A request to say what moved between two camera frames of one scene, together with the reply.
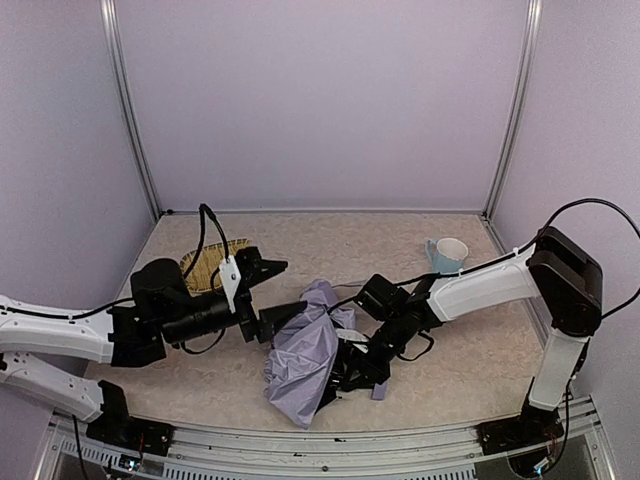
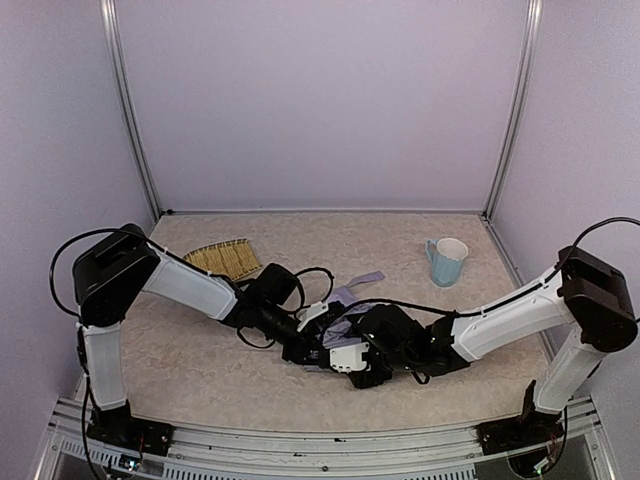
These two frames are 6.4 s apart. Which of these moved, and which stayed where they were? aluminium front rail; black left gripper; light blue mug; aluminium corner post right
Moved: black left gripper
Stayed: light blue mug; aluminium front rail; aluminium corner post right
